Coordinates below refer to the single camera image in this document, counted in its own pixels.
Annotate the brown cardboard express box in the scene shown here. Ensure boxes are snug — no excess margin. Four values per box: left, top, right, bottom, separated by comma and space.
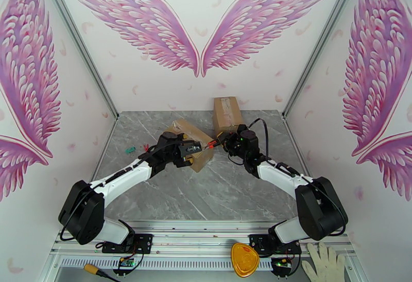
163, 118, 215, 173
212, 96, 244, 138

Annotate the orange rounded plastic case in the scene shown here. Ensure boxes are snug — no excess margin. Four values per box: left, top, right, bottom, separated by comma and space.
230, 242, 260, 278

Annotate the white work glove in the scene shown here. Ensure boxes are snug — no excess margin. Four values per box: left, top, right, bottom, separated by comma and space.
301, 241, 347, 282

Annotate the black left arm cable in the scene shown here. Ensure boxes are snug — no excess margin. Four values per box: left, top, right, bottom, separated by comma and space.
58, 139, 195, 242

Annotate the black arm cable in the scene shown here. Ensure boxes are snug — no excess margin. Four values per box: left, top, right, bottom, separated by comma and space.
249, 118, 348, 237
58, 139, 195, 242

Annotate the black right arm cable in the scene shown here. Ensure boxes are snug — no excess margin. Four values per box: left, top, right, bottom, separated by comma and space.
249, 118, 348, 237

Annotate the aluminium rail frame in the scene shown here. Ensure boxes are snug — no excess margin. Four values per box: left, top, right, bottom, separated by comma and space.
49, 219, 358, 272

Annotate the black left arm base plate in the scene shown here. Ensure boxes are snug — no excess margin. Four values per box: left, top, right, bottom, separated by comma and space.
101, 233, 153, 254

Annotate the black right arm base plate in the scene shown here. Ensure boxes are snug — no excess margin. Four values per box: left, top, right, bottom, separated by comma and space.
249, 233, 302, 256

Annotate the aluminium corner post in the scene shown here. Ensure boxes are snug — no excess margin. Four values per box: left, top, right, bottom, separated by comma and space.
35, 0, 120, 120
282, 0, 368, 121

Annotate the yellow plug with black cable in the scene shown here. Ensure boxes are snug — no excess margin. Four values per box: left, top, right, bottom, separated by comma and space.
83, 263, 123, 282

